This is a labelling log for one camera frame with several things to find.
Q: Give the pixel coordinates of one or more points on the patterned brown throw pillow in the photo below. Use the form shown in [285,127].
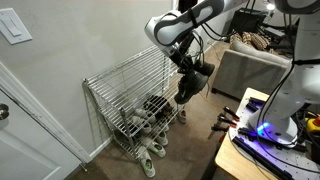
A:
[256,41]

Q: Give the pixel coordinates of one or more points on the white sneaker orange insole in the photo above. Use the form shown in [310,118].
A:
[182,116]

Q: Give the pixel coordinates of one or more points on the short black aluminium rail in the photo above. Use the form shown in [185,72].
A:
[248,132]

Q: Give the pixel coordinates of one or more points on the brown leather shoe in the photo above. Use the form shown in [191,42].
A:
[165,110]

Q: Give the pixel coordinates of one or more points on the grey sofa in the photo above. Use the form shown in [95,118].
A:
[246,73]

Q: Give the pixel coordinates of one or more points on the grey round base plate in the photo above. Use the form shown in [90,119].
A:
[300,156]

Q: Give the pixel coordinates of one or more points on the white panel door with deadbolt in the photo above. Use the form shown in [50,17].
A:
[33,150]

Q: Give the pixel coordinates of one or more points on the black equipment case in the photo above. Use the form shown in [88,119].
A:
[248,21]

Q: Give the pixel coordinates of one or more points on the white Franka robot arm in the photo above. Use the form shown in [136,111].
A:
[180,23]

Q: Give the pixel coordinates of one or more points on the black sneaker with white swoosh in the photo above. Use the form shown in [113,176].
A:
[190,88]

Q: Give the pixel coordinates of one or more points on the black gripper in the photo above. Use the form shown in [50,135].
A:
[183,59]

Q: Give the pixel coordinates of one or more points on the long black aluminium rail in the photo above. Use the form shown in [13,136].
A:
[256,155]

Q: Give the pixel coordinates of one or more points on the white sneaker green insole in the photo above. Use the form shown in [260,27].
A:
[146,165]

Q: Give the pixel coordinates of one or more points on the white door frame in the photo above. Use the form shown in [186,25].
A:
[43,123]

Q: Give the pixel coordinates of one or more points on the white baseboard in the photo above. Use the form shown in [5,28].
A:
[100,149]

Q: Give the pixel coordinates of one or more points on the small black bracket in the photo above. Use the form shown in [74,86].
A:
[257,100]
[252,106]

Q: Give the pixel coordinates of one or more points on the white light switch plate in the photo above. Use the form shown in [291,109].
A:
[13,26]

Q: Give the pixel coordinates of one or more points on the black slip-on shoe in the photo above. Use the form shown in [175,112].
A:
[153,101]

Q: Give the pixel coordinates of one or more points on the red yellow emergency stop button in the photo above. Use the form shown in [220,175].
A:
[315,125]

